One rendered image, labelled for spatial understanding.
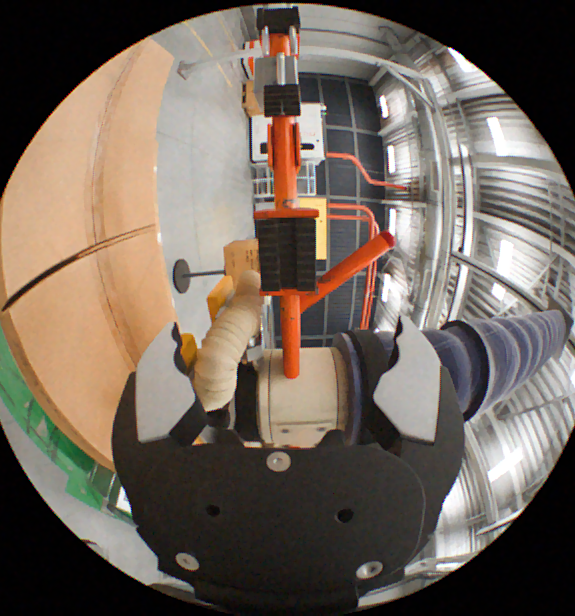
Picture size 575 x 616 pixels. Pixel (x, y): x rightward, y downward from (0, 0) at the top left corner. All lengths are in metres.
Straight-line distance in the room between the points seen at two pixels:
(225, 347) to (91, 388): 0.26
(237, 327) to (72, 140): 0.40
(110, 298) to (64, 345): 0.13
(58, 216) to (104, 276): 0.15
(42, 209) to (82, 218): 0.09
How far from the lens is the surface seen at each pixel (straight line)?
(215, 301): 0.33
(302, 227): 0.18
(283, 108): 0.22
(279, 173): 0.20
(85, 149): 0.41
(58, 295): 0.33
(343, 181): 11.04
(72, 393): 0.35
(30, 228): 0.33
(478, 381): 0.44
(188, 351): 0.24
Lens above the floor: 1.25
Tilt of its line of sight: 1 degrees down
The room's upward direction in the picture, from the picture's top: 88 degrees clockwise
